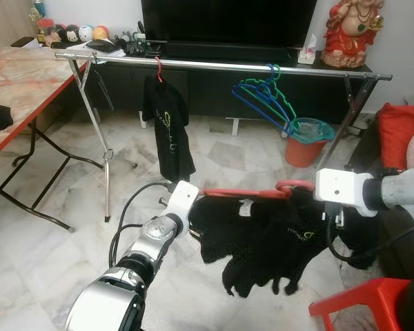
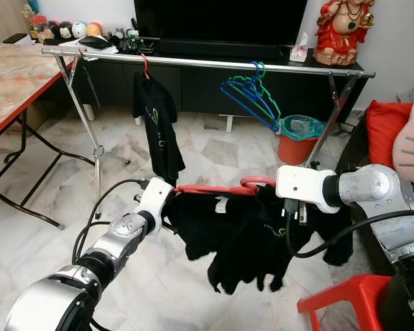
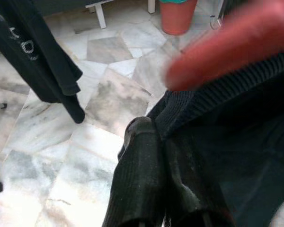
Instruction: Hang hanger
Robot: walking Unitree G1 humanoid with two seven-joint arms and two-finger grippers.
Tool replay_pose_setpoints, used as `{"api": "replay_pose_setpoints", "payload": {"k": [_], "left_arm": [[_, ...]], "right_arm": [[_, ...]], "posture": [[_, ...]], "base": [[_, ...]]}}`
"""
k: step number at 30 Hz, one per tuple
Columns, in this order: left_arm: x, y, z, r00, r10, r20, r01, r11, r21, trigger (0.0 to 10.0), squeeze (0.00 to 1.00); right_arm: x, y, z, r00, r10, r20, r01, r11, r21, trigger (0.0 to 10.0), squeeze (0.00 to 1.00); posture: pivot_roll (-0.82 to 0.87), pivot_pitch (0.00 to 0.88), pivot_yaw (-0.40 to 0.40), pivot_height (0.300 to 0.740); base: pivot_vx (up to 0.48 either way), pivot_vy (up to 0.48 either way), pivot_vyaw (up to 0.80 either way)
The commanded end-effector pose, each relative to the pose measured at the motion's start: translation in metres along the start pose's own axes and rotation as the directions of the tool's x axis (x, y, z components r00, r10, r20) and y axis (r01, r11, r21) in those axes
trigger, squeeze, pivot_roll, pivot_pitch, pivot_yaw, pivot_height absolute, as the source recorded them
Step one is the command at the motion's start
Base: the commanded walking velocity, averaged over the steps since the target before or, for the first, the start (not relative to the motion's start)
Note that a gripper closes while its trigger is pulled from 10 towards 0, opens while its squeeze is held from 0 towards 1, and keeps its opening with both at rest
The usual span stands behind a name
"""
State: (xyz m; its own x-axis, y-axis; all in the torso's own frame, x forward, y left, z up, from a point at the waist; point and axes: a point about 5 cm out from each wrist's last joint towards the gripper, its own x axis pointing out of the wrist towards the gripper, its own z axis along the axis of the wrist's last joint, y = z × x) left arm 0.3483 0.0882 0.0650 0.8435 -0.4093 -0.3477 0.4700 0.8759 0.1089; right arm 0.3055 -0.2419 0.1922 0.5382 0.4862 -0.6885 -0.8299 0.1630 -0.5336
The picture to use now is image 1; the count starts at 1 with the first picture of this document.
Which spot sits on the blue plastic hanger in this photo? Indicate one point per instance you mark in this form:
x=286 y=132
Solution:
x=259 y=107

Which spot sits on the black shirt green logo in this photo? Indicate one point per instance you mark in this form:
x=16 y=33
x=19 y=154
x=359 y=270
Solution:
x=171 y=131

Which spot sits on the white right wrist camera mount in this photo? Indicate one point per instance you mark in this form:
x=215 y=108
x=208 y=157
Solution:
x=341 y=189

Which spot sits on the black white round doll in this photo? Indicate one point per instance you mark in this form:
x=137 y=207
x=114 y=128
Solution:
x=72 y=34

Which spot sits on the orange round doll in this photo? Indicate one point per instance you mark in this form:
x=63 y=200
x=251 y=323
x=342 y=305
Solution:
x=101 y=33

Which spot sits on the white papers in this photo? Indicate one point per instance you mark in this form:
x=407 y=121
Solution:
x=103 y=50

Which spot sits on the green plastic hanger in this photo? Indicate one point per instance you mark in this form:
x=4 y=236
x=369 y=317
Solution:
x=286 y=100

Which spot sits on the white tissue pack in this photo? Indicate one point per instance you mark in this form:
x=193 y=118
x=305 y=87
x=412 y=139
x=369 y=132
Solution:
x=307 y=54

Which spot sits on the red laughing Buddha statue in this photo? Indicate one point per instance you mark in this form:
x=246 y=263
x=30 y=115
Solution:
x=355 y=34

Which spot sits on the black television console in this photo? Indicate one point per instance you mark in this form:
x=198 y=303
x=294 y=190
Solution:
x=214 y=93

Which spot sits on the red cushion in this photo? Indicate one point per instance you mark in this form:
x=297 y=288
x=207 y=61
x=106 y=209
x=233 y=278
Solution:
x=397 y=134

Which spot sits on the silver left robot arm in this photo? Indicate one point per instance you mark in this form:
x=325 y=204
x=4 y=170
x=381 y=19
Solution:
x=131 y=276

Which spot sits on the black soundbar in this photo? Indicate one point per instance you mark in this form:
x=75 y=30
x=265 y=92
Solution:
x=231 y=52

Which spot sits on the black sweater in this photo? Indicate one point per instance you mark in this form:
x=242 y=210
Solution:
x=262 y=241

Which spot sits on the brown cardboard box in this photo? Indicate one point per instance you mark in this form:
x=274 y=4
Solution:
x=50 y=117

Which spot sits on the orange bin green liner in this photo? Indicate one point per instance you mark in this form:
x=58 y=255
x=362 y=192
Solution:
x=307 y=148

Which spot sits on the black flat screen television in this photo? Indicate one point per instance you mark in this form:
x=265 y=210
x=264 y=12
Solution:
x=228 y=21

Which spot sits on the red plastic hanger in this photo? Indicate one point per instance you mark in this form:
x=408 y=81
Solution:
x=159 y=69
x=241 y=193

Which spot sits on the glass jar red lid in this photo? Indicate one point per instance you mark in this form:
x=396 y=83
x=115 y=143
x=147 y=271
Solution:
x=45 y=31

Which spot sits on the light wooden cabinet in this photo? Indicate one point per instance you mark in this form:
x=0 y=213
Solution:
x=7 y=21

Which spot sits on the pink marble folding table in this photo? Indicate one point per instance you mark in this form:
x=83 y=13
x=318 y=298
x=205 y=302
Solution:
x=21 y=83

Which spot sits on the red plastic stool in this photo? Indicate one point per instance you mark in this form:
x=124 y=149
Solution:
x=366 y=300

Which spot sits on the dark grey fabric sofa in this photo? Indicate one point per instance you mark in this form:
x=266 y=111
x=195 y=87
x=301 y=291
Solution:
x=393 y=241

